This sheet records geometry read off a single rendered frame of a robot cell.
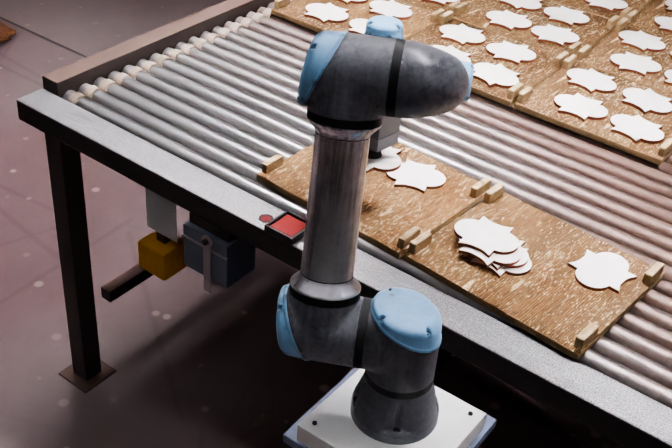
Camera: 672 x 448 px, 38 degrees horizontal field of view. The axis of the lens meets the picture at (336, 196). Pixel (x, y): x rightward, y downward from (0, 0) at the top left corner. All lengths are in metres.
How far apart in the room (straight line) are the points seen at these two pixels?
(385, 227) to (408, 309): 0.53
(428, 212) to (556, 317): 0.39
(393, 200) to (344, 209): 0.67
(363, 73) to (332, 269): 0.32
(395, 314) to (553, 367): 0.41
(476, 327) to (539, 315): 0.12
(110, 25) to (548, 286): 3.55
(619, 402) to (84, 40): 3.70
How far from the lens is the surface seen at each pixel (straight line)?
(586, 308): 1.96
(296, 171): 2.22
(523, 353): 1.85
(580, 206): 2.28
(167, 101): 2.53
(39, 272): 3.47
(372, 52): 1.42
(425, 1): 3.15
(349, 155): 1.46
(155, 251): 2.37
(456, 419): 1.72
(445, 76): 1.44
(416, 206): 2.14
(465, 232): 2.03
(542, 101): 2.65
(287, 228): 2.05
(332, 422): 1.68
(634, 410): 1.81
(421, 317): 1.55
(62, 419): 2.96
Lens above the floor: 2.15
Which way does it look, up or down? 34 degrees down
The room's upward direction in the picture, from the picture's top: 5 degrees clockwise
